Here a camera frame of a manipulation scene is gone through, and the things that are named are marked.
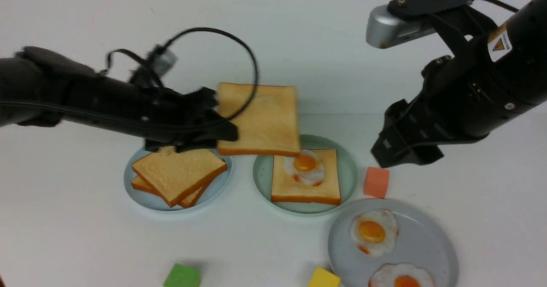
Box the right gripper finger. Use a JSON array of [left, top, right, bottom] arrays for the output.
[[371, 126, 444, 168]]

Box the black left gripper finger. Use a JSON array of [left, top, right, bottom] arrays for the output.
[[184, 87, 218, 117], [175, 116, 239, 153]]

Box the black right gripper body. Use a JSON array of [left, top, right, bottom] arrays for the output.
[[383, 56, 513, 146]]

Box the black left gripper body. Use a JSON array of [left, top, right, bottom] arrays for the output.
[[139, 87, 213, 152]]

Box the toast slice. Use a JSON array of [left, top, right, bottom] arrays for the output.
[[132, 147, 227, 208], [131, 176, 212, 208], [271, 149, 341, 205], [217, 85, 301, 157]]

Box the fried egg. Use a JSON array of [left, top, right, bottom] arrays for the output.
[[349, 209, 399, 257], [282, 149, 326, 186], [368, 263, 435, 287]]

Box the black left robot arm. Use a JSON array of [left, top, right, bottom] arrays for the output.
[[0, 46, 238, 152]]

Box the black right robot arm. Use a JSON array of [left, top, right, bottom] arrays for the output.
[[366, 0, 547, 168]]

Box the orange cube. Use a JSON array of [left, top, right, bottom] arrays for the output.
[[363, 167, 390, 199]]

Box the light blue plate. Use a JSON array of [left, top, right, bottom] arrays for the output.
[[123, 149, 233, 215]]

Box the grey plate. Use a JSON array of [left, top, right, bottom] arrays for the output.
[[327, 199, 459, 287]]

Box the yellow cube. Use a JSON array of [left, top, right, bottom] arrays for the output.
[[307, 267, 341, 287]]

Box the green cube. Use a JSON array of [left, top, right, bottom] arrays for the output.
[[163, 264, 201, 287]]

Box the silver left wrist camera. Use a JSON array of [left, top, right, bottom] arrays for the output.
[[147, 44, 178, 78]]

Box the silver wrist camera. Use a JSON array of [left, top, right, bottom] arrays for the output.
[[147, 44, 178, 78], [366, 5, 436, 49]]

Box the black camera cable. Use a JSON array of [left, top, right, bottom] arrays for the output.
[[105, 27, 260, 121]]

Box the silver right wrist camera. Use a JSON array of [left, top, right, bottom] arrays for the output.
[[366, 5, 436, 49]]

